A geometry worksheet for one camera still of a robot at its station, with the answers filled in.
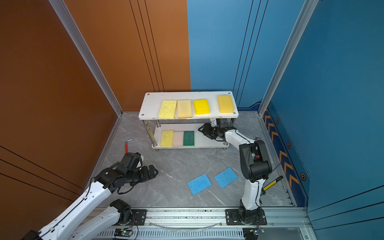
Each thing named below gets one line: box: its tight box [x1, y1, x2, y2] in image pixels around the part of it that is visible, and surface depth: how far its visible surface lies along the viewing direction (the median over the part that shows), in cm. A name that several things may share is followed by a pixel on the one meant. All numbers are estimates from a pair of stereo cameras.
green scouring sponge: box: [183, 130, 195, 147], surface depth 96 cm
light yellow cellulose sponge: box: [158, 100, 177, 120], surface depth 74 cm
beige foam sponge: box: [173, 131, 184, 148], surface depth 96 cm
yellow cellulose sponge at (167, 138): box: [160, 130, 174, 147], surface depth 96 cm
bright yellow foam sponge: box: [193, 99, 211, 115], surface depth 75 cm
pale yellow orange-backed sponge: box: [177, 99, 193, 119], surface depth 74 cm
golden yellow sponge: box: [218, 95, 235, 114], surface depth 76 cm
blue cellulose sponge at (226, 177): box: [214, 167, 239, 189], surface depth 87 cm
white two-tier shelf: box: [138, 91, 239, 149], surface depth 80 cm
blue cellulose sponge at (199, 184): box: [187, 173, 212, 196], surface depth 84 cm
